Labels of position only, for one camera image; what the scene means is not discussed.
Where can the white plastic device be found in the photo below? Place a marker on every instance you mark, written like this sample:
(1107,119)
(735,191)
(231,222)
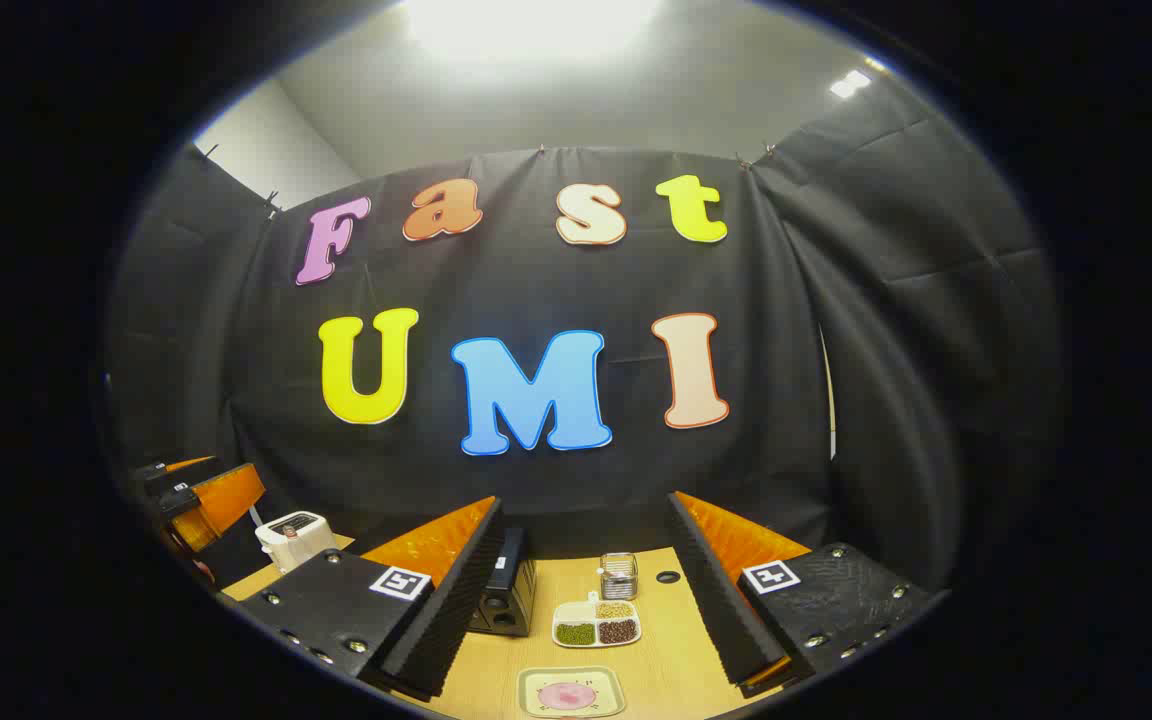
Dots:
(294,545)

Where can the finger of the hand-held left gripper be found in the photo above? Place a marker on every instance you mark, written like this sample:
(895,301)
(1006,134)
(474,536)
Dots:
(191,464)
(226,500)

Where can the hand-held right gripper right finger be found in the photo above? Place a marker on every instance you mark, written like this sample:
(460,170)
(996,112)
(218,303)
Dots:
(711,600)

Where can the cream square plate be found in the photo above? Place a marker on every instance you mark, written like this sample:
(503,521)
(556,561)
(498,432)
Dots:
(536,700)

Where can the white divided tray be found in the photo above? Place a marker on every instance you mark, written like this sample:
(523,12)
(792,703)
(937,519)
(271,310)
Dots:
(576,612)

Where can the green mung beans pile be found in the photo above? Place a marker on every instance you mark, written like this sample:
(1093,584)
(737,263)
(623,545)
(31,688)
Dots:
(576,634)

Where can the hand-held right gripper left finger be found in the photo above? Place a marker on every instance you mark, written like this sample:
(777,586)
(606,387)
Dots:
(456,610)

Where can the dark red beans pile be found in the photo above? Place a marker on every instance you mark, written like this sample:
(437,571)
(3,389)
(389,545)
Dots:
(618,632)

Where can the pink ham slice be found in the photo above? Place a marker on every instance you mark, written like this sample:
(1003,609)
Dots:
(566,696)

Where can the yellow soybeans pile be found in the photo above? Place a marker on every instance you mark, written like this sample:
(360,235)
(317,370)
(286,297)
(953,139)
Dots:
(614,610)

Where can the black electric oven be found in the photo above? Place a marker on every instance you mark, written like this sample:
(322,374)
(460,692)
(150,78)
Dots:
(506,600)

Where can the ceiling light panel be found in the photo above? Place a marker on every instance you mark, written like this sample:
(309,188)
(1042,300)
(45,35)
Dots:
(850,83)

